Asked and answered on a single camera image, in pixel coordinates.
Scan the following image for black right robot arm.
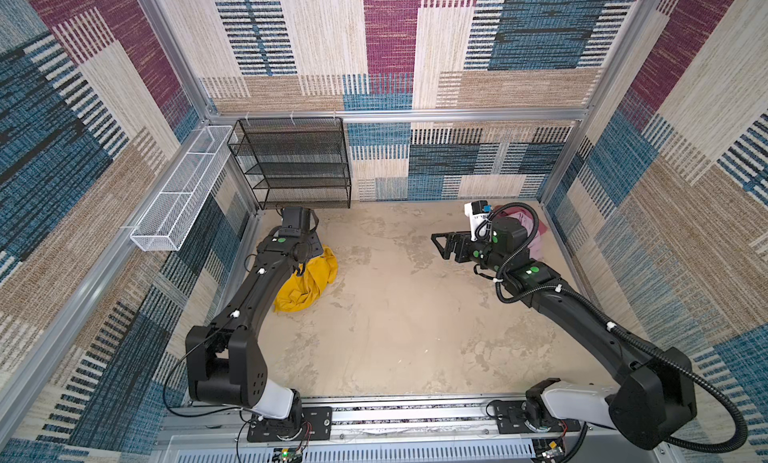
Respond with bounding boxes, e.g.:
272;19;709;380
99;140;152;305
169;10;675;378
430;206;698;450

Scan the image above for lilac cloth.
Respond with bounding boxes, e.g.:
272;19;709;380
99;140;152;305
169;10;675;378
520;213;543;260

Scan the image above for yellow printed t-shirt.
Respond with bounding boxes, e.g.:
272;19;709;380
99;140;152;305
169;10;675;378
274;246;339;313

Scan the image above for maroon cloth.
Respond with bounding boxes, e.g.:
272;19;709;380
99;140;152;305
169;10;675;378
518;210;548;237

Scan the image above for black wire mesh shelf rack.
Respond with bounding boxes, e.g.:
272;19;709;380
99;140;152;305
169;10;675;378
228;117;352;210

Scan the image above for white wire mesh wall basket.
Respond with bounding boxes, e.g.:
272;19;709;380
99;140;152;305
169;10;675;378
130;126;233;252

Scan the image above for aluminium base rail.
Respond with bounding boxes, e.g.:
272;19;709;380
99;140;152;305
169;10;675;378
150;393;683;462

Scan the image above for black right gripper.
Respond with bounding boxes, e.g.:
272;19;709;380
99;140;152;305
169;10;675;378
431;229;507;274

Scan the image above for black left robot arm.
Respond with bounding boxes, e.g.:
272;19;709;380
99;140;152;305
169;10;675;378
185;207;322;419

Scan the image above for black corrugated cable conduit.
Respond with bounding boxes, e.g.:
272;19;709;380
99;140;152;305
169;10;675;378
473;201;749;454

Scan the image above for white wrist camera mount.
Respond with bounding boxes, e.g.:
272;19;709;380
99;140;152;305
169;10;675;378
464;200;492;241

